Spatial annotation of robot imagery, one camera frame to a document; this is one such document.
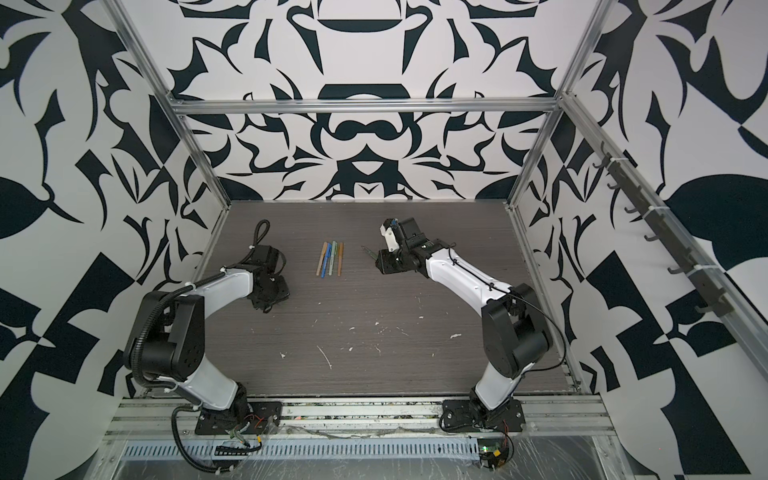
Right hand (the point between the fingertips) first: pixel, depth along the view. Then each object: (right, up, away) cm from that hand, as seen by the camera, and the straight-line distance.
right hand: (380, 260), depth 87 cm
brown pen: (-14, 0, +16) cm, 21 cm away
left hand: (-31, -10, +7) cm, 33 cm away
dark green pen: (-3, 0, +18) cm, 18 cm away
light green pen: (-17, -1, +15) cm, 22 cm away
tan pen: (-20, +2, +18) cm, 27 cm away
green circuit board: (+26, -43, -16) cm, 53 cm away
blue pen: (-19, -1, +15) cm, 24 cm away
